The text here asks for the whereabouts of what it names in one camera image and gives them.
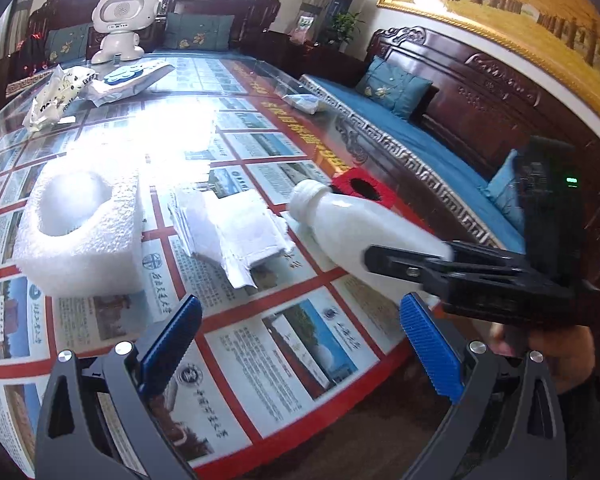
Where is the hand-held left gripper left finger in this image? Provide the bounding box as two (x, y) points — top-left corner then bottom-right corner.
(35, 294), (203, 480)

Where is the green potted plant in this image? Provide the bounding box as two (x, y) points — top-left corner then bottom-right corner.
(330, 10), (366, 53)

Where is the white robot toy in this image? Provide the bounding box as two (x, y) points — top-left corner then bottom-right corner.
(90, 0), (162, 65)

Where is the white plastic bottle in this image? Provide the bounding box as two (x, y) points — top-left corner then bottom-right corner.
(286, 180), (456, 288)

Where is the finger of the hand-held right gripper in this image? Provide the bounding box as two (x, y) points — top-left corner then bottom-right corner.
(445, 240), (530, 268)
(364, 242), (576, 331)

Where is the person's right hand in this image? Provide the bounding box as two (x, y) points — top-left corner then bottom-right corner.
(490, 321), (597, 397)

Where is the red square box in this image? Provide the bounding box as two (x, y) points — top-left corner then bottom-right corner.
(330, 167), (397, 212)

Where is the blue patterned seat pad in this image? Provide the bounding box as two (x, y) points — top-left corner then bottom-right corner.
(300, 75), (526, 256)

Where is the teal embroidered cushion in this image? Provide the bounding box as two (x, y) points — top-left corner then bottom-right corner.
(355, 56), (433, 121)
(44, 22), (92, 65)
(162, 12), (236, 52)
(480, 149), (527, 233)

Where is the dark red bag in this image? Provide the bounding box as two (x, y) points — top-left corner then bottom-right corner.
(15, 32), (47, 73)

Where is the pink white packet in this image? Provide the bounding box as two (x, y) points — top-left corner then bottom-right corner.
(290, 12), (315, 45)

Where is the white patterned plastic bag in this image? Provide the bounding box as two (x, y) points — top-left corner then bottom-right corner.
(22, 64), (98, 133)

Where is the white foam block with hole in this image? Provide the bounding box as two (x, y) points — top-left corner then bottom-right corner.
(12, 157), (146, 298)

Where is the white tissue pack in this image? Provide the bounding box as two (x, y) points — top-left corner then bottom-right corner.
(280, 92), (331, 115)

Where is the dark wooden side table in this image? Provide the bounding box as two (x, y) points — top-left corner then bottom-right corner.
(260, 30), (366, 86)

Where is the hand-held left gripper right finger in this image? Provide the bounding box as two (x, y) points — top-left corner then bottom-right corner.
(399, 292), (568, 480)

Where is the crumpled white paper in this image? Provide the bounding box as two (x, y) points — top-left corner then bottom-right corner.
(169, 190), (297, 290)

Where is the white package with blue print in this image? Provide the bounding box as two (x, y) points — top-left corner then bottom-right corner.
(87, 59), (176, 107)

